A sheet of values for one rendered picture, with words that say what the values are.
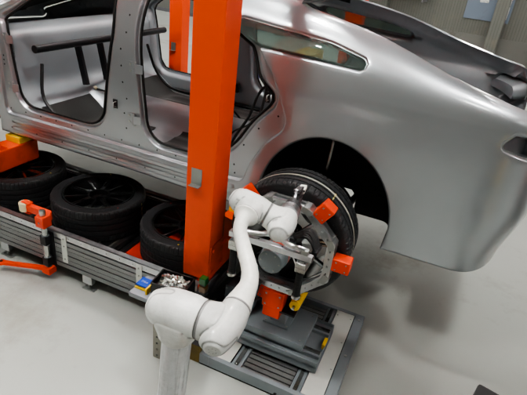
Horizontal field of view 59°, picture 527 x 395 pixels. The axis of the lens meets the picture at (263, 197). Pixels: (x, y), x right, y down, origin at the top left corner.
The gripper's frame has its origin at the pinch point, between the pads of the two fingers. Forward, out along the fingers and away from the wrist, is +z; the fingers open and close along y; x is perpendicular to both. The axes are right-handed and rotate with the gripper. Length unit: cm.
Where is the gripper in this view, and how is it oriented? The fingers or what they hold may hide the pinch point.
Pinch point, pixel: (302, 189)
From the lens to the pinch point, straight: 218.2
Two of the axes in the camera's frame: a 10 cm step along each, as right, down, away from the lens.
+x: -9.5, -2.1, 2.4
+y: 0.7, -8.7, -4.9
